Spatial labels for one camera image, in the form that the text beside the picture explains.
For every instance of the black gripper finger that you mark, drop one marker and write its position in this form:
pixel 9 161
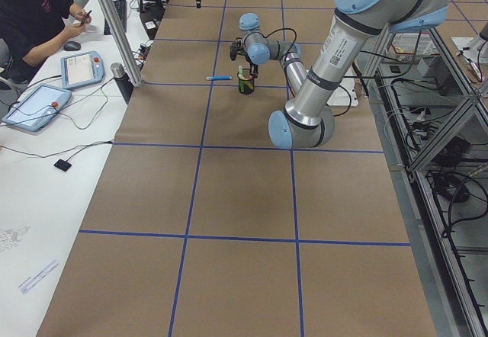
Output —
pixel 254 70

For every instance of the blue highlighter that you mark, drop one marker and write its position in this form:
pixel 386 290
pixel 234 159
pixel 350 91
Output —
pixel 219 78

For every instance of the black mesh pen cup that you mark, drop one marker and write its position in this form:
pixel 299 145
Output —
pixel 246 86

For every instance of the dark water bottle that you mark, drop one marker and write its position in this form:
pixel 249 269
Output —
pixel 123 81

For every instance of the grey computer mouse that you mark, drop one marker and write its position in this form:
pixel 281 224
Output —
pixel 72 45

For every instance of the upper teach pendant tablet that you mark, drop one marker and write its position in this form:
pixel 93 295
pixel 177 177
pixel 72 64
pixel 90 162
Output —
pixel 82 69

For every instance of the teach pendant tablet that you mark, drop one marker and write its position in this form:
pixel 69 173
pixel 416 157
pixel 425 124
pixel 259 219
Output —
pixel 38 108
pixel 82 69

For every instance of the person in black shirt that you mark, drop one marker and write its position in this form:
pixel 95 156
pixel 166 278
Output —
pixel 34 30

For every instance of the lower teach pendant tablet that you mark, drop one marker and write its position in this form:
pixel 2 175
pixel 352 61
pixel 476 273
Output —
pixel 38 108

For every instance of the small black square puck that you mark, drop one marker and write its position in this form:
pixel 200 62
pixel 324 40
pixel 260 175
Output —
pixel 63 165

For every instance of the white camera stand post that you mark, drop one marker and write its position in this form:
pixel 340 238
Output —
pixel 344 95

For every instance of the aluminium frame post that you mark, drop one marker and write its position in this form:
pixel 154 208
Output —
pixel 110 14

